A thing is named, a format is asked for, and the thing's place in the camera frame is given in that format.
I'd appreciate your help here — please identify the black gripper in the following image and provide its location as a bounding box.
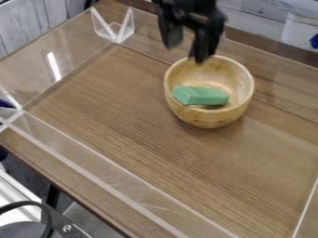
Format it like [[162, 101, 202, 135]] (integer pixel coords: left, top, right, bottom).
[[151, 0, 227, 63]]

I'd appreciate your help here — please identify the green rectangular block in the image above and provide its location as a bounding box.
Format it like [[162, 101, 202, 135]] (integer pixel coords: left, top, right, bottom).
[[173, 86, 230, 106]]

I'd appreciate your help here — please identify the light wooden bowl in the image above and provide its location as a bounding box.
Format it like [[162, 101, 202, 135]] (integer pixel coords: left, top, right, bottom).
[[163, 55, 257, 128]]

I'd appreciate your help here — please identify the white bin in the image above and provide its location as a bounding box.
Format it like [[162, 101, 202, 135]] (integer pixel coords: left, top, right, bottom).
[[281, 7, 318, 53]]

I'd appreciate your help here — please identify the black table leg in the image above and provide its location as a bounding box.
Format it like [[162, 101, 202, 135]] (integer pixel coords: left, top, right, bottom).
[[46, 185, 62, 208]]

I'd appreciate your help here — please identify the clear acrylic corner bracket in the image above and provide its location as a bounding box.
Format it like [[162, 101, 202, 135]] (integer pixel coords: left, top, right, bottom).
[[90, 7, 134, 44]]

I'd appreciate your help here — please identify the clear acrylic front wall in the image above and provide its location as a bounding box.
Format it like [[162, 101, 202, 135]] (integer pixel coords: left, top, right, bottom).
[[0, 89, 238, 238]]

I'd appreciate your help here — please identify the black cable loop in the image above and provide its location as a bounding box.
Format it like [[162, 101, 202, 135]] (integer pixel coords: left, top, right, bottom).
[[0, 200, 55, 238]]

